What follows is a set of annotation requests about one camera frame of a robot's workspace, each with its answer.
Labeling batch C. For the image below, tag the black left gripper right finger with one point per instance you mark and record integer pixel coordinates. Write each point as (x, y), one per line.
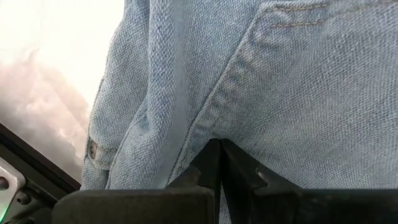
(295, 208)

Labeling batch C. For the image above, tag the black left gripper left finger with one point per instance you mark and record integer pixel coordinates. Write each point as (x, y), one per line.
(140, 207)

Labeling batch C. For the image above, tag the light blue jeans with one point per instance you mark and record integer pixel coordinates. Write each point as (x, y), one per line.
(264, 93)

